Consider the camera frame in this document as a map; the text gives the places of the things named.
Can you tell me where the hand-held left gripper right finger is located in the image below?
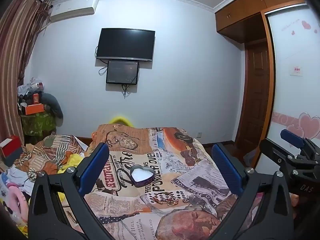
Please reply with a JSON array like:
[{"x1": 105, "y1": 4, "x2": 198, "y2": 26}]
[{"x1": 210, "y1": 142, "x2": 294, "y2": 240}]

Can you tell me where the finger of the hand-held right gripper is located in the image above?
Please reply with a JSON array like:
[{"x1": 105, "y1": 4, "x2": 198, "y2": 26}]
[
  {"x1": 259, "y1": 139, "x2": 319, "y2": 174},
  {"x1": 280, "y1": 129, "x2": 320, "y2": 157}
]

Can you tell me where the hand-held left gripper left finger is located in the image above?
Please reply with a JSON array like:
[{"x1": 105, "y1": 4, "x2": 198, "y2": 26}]
[{"x1": 27, "y1": 142, "x2": 117, "y2": 240}]

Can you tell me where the purple heart-shaped tin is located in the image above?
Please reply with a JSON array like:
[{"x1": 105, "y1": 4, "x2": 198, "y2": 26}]
[{"x1": 129, "y1": 164, "x2": 155, "y2": 187}]

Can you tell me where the blue bead bracelet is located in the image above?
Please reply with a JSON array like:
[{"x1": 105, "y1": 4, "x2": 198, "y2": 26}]
[{"x1": 153, "y1": 191, "x2": 173, "y2": 202}]

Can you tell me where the person's right hand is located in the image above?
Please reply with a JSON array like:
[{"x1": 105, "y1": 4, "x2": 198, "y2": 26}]
[{"x1": 289, "y1": 193, "x2": 300, "y2": 207}]

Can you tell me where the yellow cloth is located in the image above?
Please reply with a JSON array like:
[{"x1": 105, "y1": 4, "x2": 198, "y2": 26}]
[{"x1": 57, "y1": 152, "x2": 85, "y2": 175}]

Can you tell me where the striped orange blanket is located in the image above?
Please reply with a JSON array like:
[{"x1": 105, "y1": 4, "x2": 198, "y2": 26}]
[{"x1": 14, "y1": 133, "x2": 88, "y2": 182}]

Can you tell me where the yellow round object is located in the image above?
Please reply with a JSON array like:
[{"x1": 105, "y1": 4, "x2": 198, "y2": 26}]
[{"x1": 111, "y1": 115, "x2": 136, "y2": 127}]

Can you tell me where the newspaper print blanket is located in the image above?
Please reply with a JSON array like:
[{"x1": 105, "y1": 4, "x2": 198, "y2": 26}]
[{"x1": 82, "y1": 124, "x2": 265, "y2": 240}]

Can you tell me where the pink plush item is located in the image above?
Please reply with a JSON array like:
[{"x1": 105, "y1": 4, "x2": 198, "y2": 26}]
[{"x1": 5, "y1": 182, "x2": 29, "y2": 224}]

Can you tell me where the orange box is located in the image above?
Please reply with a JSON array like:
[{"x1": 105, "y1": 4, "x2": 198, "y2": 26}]
[{"x1": 24, "y1": 103, "x2": 46, "y2": 116}]

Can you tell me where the small black monitor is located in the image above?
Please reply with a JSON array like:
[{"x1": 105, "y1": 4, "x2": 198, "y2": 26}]
[{"x1": 106, "y1": 60, "x2": 140, "y2": 85}]

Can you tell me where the pile of plush toys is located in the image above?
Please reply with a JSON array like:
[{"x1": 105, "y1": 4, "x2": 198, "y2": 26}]
[{"x1": 17, "y1": 77, "x2": 45, "y2": 98}]

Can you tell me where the striped brown curtain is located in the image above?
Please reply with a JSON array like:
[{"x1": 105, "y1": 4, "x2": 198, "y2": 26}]
[{"x1": 0, "y1": 0, "x2": 52, "y2": 147}]

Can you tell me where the wooden overhead cabinet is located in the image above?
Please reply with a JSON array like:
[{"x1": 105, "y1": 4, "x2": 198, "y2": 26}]
[{"x1": 214, "y1": 0, "x2": 307, "y2": 43}]

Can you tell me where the white air conditioner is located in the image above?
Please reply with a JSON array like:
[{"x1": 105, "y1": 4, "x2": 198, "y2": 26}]
[{"x1": 49, "y1": 0, "x2": 99, "y2": 23}]

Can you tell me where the black monitor cable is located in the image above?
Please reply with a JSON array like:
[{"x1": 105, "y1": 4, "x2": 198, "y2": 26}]
[{"x1": 121, "y1": 84, "x2": 132, "y2": 98}]

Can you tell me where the black wall television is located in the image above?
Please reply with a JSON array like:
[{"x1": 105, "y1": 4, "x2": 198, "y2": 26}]
[{"x1": 96, "y1": 28, "x2": 156, "y2": 62}]

